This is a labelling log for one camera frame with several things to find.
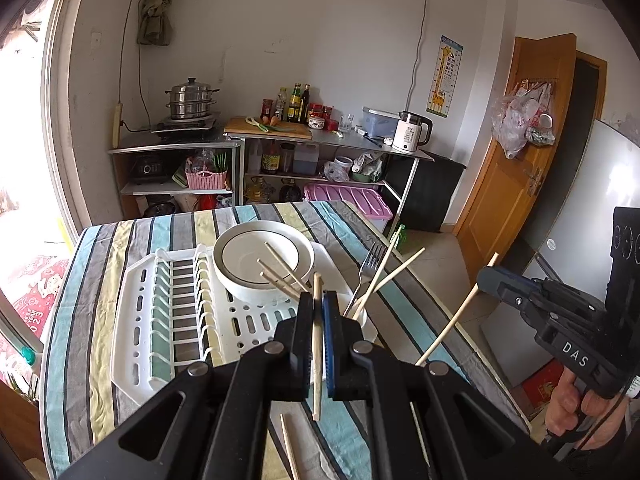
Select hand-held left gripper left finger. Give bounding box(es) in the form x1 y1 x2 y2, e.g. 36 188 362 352
60 291 316 480

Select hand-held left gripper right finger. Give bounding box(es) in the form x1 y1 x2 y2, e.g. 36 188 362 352
322 290 562 480

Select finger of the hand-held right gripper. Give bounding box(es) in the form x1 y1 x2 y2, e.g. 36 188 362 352
475 269 557 341
487 265 607 312

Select wooden chopstick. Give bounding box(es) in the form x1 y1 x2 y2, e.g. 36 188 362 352
310 272 325 422
256 259 302 302
414 252 500 367
356 229 404 320
279 413 302 480
260 271 297 297
369 248 427 295
264 242 310 287

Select white cup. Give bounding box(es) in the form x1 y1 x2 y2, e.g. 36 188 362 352
342 300 369 334

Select metal fork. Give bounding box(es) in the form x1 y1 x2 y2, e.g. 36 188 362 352
349 242 389 312

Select person's right forearm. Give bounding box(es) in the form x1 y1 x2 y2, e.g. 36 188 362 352
600 400 640 480

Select person's right hand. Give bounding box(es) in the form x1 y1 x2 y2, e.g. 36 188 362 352
545 372 629 436

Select plain white bowl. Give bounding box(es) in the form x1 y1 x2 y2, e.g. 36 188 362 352
213 222 317 307

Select silver refrigerator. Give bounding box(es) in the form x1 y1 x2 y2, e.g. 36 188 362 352
479 118 640 387

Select wooden door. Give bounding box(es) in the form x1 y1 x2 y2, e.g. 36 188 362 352
452 33 579 287

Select red box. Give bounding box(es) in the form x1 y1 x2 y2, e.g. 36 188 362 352
519 359 569 412

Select white bowl with dark rim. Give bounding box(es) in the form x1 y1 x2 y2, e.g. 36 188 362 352
221 231 302 286

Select black panel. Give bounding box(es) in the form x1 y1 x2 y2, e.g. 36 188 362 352
382 148 467 234

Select storage box with pink lid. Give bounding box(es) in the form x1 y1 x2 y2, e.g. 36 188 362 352
303 183 395 234

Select white plastic dish rack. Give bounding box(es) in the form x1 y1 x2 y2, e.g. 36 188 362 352
109 242 379 394

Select hanging plastic bags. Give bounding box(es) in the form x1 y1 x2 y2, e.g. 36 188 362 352
490 78 559 161

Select dark liquid jug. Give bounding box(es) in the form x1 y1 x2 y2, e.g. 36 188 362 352
292 142 321 176

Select white electric kettle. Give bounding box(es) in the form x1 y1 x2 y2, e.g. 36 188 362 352
391 110 434 154

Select cooking oil bottle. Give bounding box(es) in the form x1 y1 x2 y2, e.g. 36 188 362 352
260 139 281 175

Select pink plastic basket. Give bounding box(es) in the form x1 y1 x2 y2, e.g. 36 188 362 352
184 157 230 191

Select long metal kitchen shelf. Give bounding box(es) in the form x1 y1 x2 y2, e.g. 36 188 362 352
223 126 436 234

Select clear lidded storage container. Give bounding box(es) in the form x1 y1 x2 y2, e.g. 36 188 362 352
360 106 401 137

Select wooden cutting board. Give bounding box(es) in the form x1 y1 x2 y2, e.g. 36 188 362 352
223 116 314 140

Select striped tablecloth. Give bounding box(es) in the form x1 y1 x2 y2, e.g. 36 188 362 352
38 199 534 480

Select giraffe height chart poster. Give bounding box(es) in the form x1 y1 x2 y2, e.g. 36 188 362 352
425 34 464 119

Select small metal kitchen shelf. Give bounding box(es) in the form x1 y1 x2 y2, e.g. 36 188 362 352
108 131 246 221

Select black induction cooker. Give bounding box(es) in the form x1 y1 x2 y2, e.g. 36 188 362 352
150 112 221 135

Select steel steamer pot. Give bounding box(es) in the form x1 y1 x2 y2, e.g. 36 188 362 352
164 77 221 121

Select red printed mat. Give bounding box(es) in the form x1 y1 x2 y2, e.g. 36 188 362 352
0 254 72 387

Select hanging grey-green cloth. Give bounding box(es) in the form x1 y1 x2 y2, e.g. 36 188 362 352
137 0 176 46

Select wall cable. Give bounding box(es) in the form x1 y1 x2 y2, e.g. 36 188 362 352
406 0 432 113

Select white window frame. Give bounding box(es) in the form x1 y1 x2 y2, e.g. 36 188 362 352
0 0 122 241

